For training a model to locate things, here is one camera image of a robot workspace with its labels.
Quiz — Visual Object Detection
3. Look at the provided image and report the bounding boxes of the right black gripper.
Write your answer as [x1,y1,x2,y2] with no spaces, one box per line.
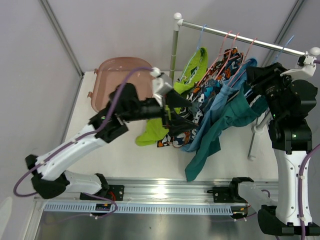
[245,62,294,120]

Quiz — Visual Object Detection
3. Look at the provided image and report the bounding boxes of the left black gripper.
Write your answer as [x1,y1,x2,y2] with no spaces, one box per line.
[122,88,198,136]

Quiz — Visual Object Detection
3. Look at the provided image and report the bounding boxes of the teal green shorts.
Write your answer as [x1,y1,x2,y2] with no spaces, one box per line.
[184,88,268,182]

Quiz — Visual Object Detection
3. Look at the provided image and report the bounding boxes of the light blue shorts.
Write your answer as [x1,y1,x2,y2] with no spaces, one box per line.
[173,57,258,152]

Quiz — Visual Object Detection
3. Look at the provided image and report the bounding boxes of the pink hanger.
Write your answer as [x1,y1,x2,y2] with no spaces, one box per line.
[202,32,240,84]
[227,37,258,87]
[196,30,233,87]

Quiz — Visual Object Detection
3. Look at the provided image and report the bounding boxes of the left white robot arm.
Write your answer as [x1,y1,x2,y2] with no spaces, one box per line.
[25,83,196,200]

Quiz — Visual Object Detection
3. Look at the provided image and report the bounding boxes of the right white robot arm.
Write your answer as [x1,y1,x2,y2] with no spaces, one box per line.
[228,63,320,239]

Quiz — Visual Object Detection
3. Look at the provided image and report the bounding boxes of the orange blue patterned shorts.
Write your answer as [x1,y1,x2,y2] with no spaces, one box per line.
[157,47,244,152]

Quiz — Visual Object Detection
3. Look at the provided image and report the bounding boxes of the lime green shorts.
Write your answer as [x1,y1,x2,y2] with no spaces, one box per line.
[135,47,208,147]

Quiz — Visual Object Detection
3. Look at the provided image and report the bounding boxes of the metal clothes rack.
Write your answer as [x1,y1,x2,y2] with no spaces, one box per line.
[168,11,320,161]

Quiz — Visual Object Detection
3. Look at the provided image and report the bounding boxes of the pink translucent plastic basin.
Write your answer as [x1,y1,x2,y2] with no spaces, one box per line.
[88,56,153,112]

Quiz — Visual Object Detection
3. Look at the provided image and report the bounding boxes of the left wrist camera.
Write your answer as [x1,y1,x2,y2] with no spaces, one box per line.
[150,67,173,107]

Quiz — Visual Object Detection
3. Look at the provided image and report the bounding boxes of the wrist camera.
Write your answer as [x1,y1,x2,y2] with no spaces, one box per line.
[150,67,173,107]
[280,54,319,80]

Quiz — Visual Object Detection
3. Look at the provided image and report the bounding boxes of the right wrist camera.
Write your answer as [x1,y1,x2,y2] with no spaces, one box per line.
[280,54,319,80]

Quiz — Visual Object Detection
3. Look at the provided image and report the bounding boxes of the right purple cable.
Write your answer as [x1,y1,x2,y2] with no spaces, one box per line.
[298,58,320,240]

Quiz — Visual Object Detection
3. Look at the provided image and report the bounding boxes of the purple cable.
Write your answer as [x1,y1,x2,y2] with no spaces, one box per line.
[12,66,155,197]
[298,58,320,240]

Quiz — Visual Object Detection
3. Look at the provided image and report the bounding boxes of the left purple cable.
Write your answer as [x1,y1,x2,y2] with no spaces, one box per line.
[12,66,155,197]

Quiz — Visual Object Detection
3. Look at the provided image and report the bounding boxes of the slotted cable duct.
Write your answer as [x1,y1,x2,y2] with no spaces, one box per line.
[44,202,233,216]

